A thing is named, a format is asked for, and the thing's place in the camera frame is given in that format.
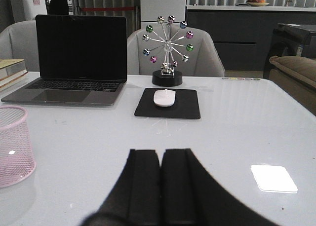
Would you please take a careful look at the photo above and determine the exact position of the ferris wheel desk ornament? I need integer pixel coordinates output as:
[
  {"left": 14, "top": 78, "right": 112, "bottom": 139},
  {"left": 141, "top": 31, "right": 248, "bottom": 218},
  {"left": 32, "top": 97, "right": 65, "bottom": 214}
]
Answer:
[{"left": 142, "top": 15, "right": 194, "bottom": 87}]

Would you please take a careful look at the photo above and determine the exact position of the grey chair behind laptop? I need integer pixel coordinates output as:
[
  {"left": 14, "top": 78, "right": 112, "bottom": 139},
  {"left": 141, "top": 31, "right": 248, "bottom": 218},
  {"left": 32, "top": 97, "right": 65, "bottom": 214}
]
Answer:
[{"left": 0, "top": 20, "right": 40, "bottom": 72}]

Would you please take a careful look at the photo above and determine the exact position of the black appliance box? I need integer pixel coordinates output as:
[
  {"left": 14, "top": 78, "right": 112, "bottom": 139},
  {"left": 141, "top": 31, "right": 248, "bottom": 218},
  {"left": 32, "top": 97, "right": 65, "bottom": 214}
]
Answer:
[{"left": 263, "top": 23, "right": 316, "bottom": 79}]

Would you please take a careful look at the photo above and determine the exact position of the middle white book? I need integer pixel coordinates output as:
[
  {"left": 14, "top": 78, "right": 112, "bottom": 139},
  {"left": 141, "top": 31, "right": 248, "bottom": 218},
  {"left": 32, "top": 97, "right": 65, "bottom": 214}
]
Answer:
[{"left": 0, "top": 70, "right": 28, "bottom": 88}]

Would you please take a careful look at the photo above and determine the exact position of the grey laptop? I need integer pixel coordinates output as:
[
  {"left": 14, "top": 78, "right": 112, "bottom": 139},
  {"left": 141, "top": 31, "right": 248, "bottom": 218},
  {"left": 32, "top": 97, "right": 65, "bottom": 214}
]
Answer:
[{"left": 2, "top": 15, "right": 127, "bottom": 106}]

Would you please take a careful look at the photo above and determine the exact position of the dark counter cabinet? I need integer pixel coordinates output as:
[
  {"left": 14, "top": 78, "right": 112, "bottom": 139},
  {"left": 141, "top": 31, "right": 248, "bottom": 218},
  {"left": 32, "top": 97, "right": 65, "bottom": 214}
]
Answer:
[{"left": 186, "top": 5, "right": 316, "bottom": 71}]

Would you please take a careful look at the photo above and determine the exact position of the top yellow book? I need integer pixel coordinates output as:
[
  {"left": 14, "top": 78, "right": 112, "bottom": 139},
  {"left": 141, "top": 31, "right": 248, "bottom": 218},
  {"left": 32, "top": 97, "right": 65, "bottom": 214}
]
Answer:
[{"left": 0, "top": 59, "right": 26, "bottom": 79}]

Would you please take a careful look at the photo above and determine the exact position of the white computer mouse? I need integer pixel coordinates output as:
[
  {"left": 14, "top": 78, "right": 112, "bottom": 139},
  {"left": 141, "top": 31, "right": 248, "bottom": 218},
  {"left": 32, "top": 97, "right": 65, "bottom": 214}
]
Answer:
[{"left": 154, "top": 89, "right": 176, "bottom": 107}]

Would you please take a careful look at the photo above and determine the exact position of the coloured sticker strip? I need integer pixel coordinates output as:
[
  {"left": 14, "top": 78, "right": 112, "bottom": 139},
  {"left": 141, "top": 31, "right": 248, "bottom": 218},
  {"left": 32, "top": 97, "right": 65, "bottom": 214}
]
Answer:
[{"left": 221, "top": 77, "right": 261, "bottom": 81}]

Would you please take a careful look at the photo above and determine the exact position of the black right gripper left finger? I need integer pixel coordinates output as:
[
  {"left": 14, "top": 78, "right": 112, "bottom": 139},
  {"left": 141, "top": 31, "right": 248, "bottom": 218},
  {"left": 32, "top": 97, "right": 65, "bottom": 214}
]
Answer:
[{"left": 83, "top": 150, "right": 160, "bottom": 226}]

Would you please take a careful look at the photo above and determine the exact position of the fruit bowl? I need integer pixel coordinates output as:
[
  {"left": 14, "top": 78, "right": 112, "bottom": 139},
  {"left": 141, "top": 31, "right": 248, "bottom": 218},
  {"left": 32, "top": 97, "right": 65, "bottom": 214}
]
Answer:
[{"left": 246, "top": 0, "right": 269, "bottom": 7}]

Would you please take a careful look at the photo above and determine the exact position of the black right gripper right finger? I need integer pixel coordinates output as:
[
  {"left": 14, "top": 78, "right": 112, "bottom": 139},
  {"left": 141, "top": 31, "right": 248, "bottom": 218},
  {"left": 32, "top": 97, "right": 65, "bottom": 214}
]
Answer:
[{"left": 161, "top": 149, "right": 274, "bottom": 226}]

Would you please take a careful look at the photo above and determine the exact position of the pink mesh pen holder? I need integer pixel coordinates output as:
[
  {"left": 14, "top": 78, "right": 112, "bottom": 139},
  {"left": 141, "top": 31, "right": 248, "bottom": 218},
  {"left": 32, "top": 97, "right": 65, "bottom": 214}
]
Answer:
[{"left": 0, "top": 105, "right": 36, "bottom": 188}]

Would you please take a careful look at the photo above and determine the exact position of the white cabinet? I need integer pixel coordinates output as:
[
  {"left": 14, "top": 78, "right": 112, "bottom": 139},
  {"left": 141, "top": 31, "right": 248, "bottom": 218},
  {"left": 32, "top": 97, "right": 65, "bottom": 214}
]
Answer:
[{"left": 140, "top": 0, "right": 186, "bottom": 29}]

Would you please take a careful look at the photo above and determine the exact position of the grey chair behind ornament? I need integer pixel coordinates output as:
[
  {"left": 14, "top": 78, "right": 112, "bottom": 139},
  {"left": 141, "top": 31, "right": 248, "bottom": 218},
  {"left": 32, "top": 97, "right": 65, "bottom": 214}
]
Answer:
[{"left": 127, "top": 23, "right": 225, "bottom": 77}]

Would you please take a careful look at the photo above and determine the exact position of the black mouse pad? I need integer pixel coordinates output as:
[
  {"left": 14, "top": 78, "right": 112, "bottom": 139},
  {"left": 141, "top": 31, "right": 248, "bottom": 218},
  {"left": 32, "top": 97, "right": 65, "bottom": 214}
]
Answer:
[{"left": 134, "top": 88, "right": 200, "bottom": 119}]

